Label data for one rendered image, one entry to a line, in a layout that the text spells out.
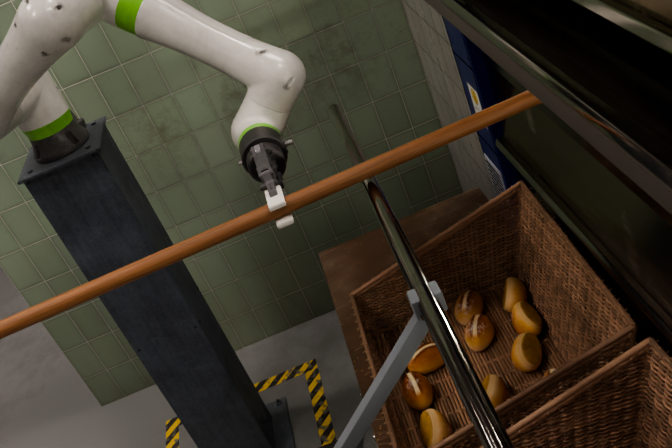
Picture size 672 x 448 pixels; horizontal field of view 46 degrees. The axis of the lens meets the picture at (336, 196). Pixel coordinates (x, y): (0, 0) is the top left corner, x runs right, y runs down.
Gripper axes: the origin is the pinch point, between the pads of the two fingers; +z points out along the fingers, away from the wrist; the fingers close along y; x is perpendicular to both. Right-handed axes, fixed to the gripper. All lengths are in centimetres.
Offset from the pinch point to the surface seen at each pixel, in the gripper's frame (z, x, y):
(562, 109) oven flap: 45, -37, -22
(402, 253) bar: 24.8, -15.5, 1.9
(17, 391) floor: -160, 147, 120
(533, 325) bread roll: -7, -38, 56
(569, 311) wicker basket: 1, -45, 49
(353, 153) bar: -11.7, -16.1, 2.2
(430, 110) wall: -124, -52, 57
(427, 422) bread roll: 7, -9, 55
